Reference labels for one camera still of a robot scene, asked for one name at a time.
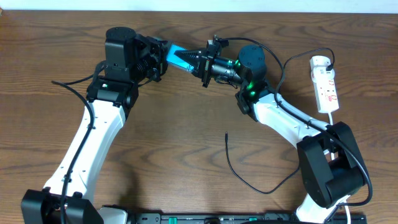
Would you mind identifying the white USB charger plug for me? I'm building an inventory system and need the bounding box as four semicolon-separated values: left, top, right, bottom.
310;55;331;70

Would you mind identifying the white power strip cord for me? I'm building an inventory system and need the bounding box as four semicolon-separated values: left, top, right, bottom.
327;112;352;224

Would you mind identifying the white power strip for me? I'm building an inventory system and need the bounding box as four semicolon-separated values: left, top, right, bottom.
311;67;339;113

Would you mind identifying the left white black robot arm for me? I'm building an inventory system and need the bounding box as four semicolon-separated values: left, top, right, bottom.
21;27;172;223

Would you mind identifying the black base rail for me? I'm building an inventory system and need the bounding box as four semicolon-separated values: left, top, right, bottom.
102;212;368;224

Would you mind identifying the blue screen Galaxy smartphone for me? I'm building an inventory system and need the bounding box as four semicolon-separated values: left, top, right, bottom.
156;40;193;75

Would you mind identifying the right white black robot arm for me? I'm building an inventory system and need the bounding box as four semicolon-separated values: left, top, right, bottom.
167;37;373;223

